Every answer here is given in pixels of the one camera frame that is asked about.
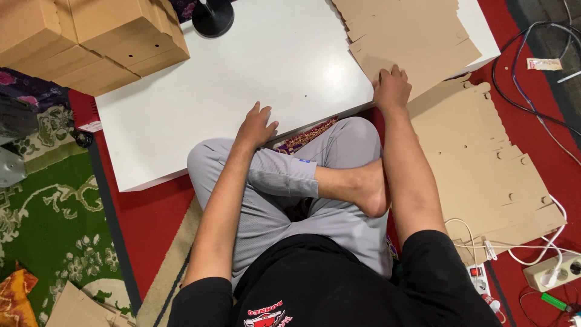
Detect loose brown cardboard pieces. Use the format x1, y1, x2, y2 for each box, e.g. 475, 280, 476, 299
45, 280, 137, 327

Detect black cable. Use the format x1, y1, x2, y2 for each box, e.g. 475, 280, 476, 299
491, 20, 581, 137

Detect purple floral cloth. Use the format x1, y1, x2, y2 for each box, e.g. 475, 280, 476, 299
0, 67, 71, 114

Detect orange patterned cloth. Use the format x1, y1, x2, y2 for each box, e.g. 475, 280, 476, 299
0, 261, 40, 327

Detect person's grey trousers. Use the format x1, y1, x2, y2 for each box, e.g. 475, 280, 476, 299
187, 117, 395, 291

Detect beige striped rug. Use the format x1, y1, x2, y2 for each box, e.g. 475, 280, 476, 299
135, 194, 206, 327

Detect thin red wire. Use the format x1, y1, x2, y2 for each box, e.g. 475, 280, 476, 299
519, 284, 581, 324

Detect beige power socket block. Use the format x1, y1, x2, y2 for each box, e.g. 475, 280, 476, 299
523, 253, 581, 292

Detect green patterned rug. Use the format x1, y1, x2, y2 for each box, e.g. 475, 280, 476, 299
0, 105, 138, 327

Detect person's right hand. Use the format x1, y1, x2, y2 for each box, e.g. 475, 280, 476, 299
372, 65, 413, 114

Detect heap of die-cut cardboard blanks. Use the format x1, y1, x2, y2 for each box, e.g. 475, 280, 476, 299
406, 75, 568, 267

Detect white sachet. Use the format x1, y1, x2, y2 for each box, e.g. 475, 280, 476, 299
527, 58, 563, 71

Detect blue cable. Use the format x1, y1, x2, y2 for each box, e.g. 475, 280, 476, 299
511, 22, 581, 167

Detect stack of folded cardboard boxes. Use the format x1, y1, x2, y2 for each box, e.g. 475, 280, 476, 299
0, 0, 191, 97

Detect white plug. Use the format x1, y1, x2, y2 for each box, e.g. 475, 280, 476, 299
540, 268, 562, 288

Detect maroon patterned mat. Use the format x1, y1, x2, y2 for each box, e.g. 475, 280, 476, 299
272, 117, 339, 155

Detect green lighter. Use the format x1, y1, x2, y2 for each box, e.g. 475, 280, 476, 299
540, 292, 568, 312

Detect stack of cardboard sheets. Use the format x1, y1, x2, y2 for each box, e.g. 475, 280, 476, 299
331, 0, 483, 101

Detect person's black shirt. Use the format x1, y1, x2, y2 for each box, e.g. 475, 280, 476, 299
167, 229, 503, 327

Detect white cable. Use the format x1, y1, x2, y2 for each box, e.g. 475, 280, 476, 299
444, 194, 581, 267

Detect black round lamp base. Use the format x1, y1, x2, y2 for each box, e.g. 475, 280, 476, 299
192, 0, 235, 39

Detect person's left hand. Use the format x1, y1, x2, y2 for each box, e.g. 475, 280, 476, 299
234, 101, 280, 150

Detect white switch power strip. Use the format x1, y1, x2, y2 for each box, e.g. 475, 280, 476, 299
466, 263, 491, 296

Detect person's bare foot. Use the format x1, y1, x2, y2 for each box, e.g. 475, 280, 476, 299
313, 157, 391, 219

